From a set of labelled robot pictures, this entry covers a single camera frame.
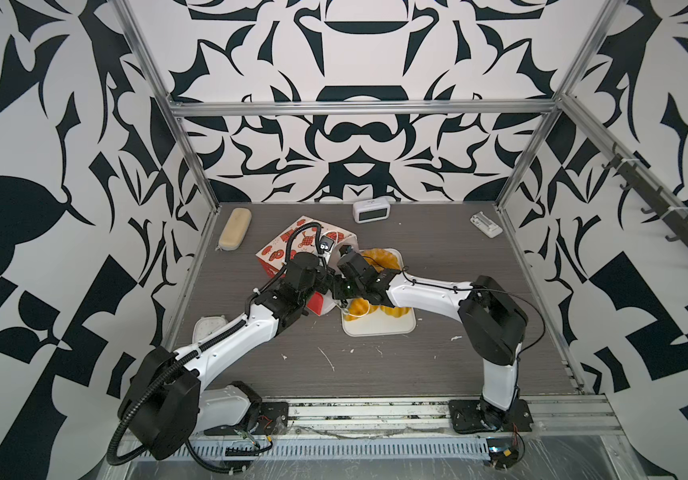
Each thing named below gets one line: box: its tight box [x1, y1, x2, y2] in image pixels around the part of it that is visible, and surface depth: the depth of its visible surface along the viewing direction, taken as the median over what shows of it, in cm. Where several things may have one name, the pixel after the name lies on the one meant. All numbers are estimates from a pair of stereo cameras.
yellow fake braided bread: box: [361, 248, 401, 272], surface depth 104 cm
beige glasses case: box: [215, 207, 252, 251], surface depth 111 cm
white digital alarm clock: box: [352, 198, 391, 224], surface depth 114 cm
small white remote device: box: [470, 211, 503, 239], surface depth 114 cm
